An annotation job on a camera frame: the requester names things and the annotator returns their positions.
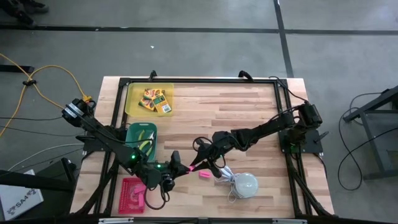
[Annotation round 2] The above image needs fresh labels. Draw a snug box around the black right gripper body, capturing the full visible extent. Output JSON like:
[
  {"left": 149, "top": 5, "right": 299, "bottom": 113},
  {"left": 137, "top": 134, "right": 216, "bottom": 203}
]
[{"left": 203, "top": 131, "right": 239, "bottom": 162}]

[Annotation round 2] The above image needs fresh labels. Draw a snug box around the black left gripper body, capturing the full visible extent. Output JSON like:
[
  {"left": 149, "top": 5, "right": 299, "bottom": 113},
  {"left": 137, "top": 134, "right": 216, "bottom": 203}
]
[{"left": 153, "top": 161, "right": 182, "bottom": 180}]

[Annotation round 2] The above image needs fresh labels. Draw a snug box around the white round dome device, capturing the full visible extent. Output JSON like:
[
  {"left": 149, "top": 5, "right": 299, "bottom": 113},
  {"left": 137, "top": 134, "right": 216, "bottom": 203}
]
[{"left": 233, "top": 172, "right": 259, "bottom": 200}]

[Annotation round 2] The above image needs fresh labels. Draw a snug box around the teal plastic bin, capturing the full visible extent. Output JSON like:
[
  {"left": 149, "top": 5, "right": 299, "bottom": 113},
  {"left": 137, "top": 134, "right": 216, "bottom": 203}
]
[{"left": 123, "top": 121, "right": 159, "bottom": 163}]

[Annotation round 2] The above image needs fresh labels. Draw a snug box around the red mesh basket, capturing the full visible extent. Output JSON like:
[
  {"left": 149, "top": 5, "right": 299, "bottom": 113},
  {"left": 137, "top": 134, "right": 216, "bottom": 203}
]
[{"left": 118, "top": 177, "right": 147, "bottom": 215}]

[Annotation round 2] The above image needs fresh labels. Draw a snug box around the yellow translucent tray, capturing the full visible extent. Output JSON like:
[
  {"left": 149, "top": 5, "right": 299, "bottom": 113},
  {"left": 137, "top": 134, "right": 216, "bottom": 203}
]
[{"left": 124, "top": 82, "right": 175, "bottom": 118}]

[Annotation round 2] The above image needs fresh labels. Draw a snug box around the black equipment stand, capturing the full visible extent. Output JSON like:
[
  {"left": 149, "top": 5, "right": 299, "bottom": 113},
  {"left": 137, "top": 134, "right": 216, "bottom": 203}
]
[{"left": 0, "top": 157, "right": 78, "bottom": 193}]

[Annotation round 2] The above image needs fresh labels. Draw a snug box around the white printed cardboard box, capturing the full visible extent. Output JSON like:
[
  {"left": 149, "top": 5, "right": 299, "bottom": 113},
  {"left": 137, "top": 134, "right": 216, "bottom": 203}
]
[{"left": 0, "top": 169, "right": 45, "bottom": 222}]

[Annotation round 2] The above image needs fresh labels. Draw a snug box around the black metal side table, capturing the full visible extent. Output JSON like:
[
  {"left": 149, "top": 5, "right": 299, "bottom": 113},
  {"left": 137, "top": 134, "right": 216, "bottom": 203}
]
[{"left": 343, "top": 85, "right": 398, "bottom": 182}]

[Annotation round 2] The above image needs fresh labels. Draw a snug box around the person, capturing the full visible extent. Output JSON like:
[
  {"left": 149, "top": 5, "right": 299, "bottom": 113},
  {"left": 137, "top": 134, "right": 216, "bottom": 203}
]
[{"left": 0, "top": 0, "right": 50, "bottom": 26}]

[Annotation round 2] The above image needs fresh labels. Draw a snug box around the white coiled cable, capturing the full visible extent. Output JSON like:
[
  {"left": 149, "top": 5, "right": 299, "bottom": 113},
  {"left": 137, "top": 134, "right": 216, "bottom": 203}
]
[{"left": 213, "top": 166, "right": 239, "bottom": 205}]

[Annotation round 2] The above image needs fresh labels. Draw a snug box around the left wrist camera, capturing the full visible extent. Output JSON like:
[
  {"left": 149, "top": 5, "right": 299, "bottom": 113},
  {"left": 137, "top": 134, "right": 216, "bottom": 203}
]
[{"left": 170, "top": 150, "right": 182, "bottom": 166}]

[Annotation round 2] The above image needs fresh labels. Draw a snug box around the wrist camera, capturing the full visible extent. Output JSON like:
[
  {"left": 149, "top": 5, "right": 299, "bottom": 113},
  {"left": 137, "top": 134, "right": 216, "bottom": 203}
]
[
  {"left": 170, "top": 150, "right": 182, "bottom": 166},
  {"left": 201, "top": 139, "right": 217, "bottom": 153}
]

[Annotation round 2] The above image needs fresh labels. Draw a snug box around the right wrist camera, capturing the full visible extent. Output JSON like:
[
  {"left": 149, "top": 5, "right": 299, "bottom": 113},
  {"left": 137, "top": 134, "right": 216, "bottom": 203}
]
[{"left": 201, "top": 139, "right": 217, "bottom": 153}]

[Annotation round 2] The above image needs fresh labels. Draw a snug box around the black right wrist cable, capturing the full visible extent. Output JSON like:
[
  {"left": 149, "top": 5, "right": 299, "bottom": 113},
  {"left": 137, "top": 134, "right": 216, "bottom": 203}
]
[{"left": 192, "top": 136, "right": 213, "bottom": 154}]

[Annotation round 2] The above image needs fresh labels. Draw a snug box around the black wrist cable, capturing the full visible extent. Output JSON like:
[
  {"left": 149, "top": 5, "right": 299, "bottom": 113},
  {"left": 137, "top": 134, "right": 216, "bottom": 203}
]
[
  {"left": 143, "top": 179, "right": 171, "bottom": 211},
  {"left": 192, "top": 136, "right": 213, "bottom": 154}
]

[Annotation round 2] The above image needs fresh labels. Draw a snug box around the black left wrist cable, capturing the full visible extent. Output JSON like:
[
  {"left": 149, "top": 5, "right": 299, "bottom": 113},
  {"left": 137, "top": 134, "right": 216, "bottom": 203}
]
[{"left": 143, "top": 179, "right": 171, "bottom": 211}]

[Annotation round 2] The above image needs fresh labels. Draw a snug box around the black aluminium table frame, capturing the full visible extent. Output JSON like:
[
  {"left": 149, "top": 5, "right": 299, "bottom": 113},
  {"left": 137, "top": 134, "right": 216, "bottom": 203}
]
[{"left": 70, "top": 70, "right": 336, "bottom": 218}]

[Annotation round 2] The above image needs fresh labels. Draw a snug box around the yellow extension cord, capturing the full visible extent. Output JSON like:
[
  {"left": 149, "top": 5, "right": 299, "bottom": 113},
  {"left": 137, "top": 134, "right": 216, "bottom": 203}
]
[{"left": 0, "top": 52, "right": 94, "bottom": 138}]

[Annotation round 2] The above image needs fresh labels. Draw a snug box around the black floor cable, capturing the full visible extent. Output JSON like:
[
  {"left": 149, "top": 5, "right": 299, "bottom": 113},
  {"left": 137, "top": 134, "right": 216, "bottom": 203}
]
[{"left": 337, "top": 126, "right": 398, "bottom": 191}]

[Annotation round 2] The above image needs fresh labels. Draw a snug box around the grey floor cable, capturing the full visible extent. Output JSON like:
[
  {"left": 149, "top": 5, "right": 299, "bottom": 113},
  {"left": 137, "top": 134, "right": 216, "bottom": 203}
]
[{"left": 7, "top": 142, "right": 85, "bottom": 172}]

